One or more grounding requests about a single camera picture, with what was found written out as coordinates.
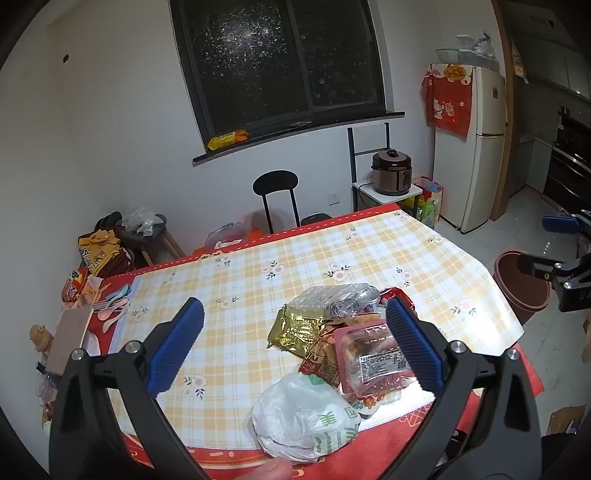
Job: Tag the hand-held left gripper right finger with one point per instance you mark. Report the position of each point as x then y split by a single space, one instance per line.
413 346

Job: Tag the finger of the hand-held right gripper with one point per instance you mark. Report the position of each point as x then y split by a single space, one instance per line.
535 266
561 224

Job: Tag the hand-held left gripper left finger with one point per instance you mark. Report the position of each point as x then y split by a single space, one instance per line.
178 341

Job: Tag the brown round bin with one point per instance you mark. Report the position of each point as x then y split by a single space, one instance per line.
521 286

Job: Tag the pink meat tray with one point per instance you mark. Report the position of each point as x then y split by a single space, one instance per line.
364 355

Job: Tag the red snack packet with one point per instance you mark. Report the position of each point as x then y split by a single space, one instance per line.
392 294
76 282

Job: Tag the white floral pouch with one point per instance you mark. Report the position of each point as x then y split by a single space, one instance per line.
369 406

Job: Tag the orange snack packet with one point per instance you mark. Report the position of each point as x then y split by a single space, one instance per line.
323 357

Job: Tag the clear plastic wrapper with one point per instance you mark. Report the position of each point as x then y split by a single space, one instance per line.
332 300

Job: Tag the gold foil packet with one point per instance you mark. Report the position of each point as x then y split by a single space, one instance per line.
295 330

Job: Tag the white plastic bag green print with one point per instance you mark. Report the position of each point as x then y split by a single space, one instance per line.
295 415

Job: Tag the grey lower kitchen cabinet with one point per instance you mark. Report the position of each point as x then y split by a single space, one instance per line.
538 166

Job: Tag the black integrated stove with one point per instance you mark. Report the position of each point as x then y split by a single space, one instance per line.
570 161

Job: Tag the pile of pastel plastic spoons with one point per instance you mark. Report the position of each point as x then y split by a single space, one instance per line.
113 304

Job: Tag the wooden stool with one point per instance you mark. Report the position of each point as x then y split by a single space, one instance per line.
168 247

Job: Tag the white fridge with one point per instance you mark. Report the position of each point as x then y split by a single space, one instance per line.
480 161

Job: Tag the flat brown cardboard box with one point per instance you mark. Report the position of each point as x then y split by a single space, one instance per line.
69 337

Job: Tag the grey round basin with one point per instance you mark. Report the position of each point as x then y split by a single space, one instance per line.
157 226

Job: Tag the clear plastic food container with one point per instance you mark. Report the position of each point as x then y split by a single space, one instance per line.
226 233

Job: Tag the yellow printed bags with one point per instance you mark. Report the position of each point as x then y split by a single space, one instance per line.
99 251

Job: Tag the open cardboard box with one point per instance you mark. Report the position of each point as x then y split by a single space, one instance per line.
565 417

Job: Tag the colourful shopping bag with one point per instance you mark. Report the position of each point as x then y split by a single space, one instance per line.
429 198

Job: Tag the crumpled clear plastic bag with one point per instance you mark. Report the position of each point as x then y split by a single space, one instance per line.
138 220

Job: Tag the yellow plaid tablecloth table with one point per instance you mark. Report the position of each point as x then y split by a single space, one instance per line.
231 461

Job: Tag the dark clothes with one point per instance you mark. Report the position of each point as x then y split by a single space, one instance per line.
108 221

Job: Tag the beige figurine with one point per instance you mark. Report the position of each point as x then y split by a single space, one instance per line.
39 337

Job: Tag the yellow plaid floral tablecloth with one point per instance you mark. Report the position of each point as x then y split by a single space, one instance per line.
295 258

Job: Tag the grey upper kitchen cabinets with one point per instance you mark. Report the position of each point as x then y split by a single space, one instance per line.
554 69

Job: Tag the black round stool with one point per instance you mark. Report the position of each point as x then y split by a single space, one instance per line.
316 218

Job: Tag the black rack white top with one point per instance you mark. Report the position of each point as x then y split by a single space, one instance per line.
364 187

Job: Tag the red printed cloth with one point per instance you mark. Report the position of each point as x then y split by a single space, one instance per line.
448 101

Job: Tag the hanging paper packet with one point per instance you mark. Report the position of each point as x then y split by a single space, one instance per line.
517 60

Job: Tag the brown pressure cooker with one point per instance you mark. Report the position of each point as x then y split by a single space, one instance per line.
392 173

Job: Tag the black chair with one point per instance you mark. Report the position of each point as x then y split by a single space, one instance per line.
274 184

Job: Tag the clear lidded container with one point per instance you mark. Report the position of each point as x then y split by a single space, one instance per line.
466 44

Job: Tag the yellow snack packet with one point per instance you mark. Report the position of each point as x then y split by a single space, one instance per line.
226 138

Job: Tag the black window sill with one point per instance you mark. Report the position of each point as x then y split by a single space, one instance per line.
323 124

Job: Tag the dark window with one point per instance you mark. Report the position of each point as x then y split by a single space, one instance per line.
277 60

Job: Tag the wooden door frame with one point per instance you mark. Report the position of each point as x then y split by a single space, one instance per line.
505 138

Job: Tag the white wall socket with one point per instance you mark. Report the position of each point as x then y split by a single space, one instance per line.
332 198

